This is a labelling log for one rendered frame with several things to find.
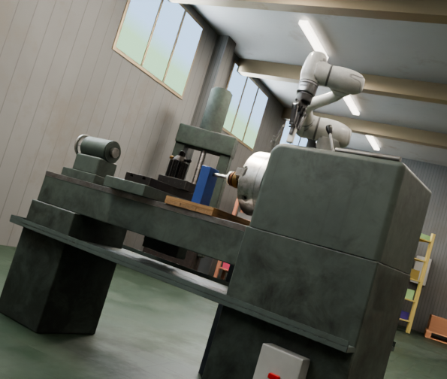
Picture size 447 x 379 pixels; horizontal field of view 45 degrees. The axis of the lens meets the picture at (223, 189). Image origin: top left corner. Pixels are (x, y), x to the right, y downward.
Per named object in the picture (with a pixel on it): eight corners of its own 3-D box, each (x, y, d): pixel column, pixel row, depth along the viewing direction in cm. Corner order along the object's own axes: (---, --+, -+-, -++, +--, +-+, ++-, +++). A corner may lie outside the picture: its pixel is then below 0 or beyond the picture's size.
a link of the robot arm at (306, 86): (296, 78, 249) (292, 89, 248) (313, 80, 244) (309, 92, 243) (303, 87, 257) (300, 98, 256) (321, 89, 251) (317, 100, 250)
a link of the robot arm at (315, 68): (298, 75, 246) (326, 83, 244) (308, 45, 248) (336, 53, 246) (297, 84, 256) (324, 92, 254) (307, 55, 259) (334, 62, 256)
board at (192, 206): (249, 228, 280) (252, 222, 280) (211, 216, 250) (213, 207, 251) (204, 216, 297) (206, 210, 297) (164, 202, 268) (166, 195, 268)
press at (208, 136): (153, 269, 843) (206, 95, 868) (204, 287, 801) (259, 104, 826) (125, 265, 776) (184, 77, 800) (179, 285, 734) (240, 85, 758)
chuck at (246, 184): (279, 222, 270) (294, 160, 270) (246, 216, 245) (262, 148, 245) (264, 218, 276) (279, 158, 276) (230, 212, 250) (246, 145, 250)
